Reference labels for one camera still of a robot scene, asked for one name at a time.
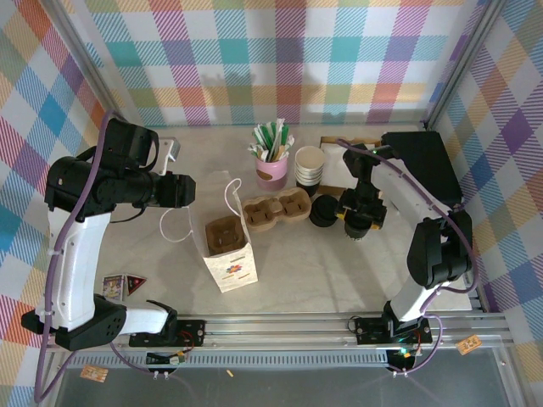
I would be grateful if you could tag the black lidded coffee cup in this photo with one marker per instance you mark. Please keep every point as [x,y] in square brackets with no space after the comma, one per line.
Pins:
[356,233]

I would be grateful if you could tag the stack of cardboard cup carriers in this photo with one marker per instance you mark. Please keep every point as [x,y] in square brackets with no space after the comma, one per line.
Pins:
[292,207]

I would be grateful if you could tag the white printed paper bag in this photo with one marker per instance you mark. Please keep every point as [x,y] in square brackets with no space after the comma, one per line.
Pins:
[231,271]

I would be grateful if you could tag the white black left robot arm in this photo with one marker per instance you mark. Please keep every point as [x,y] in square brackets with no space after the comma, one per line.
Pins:
[76,263]

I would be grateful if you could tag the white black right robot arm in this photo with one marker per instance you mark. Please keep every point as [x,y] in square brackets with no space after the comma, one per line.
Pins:
[407,191]

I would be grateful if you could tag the stack of black lids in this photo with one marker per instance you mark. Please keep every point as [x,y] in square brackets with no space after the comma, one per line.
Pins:
[322,212]

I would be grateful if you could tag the brown cardboard napkin tray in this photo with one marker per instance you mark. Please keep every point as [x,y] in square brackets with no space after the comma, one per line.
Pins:
[328,191]

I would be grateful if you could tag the stack of white napkins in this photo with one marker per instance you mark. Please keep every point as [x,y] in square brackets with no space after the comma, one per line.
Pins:
[333,165]

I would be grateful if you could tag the stack of paper cups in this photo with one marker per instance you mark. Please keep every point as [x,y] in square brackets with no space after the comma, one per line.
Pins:
[309,169]

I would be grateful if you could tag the black hard case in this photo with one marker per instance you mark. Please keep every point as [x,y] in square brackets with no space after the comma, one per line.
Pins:
[428,161]

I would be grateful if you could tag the pink straw canister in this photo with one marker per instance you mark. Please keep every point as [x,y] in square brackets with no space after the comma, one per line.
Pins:
[271,176]

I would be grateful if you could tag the white paper-wrapped straw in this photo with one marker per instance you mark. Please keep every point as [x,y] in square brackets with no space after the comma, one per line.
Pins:
[255,150]
[278,129]
[289,143]

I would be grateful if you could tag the brown wooden stirrer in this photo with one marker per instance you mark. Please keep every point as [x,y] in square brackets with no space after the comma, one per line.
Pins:
[275,152]

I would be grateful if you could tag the green paper-wrapped straw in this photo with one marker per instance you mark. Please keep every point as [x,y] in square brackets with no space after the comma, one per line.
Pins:
[285,132]
[259,139]
[268,135]

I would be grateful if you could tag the black red triangle sticker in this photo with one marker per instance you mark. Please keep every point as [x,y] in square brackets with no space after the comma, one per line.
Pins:
[135,285]

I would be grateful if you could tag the colourful small card box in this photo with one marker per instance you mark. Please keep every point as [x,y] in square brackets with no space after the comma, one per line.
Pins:
[112,290]

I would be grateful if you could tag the black yellow power connector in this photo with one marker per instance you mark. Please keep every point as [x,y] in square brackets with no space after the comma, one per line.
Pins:
[403,352]
[174,359]

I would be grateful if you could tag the orange sticker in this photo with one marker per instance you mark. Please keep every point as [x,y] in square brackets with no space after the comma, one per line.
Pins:
[468,345]
[94,373]

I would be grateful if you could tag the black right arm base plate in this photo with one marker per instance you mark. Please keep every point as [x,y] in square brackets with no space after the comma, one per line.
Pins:
[367,328]

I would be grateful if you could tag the aluminium side rail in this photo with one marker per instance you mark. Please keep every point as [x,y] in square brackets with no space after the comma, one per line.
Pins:
[475,299]

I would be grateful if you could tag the aluminium frame post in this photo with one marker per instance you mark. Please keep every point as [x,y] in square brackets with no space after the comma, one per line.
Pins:
[464,63]
[85,55]

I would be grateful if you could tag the aluminium front rail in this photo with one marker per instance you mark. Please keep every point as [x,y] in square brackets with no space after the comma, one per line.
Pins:
[275,335]

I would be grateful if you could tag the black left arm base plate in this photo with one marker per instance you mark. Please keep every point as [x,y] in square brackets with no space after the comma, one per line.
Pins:
[193,330]

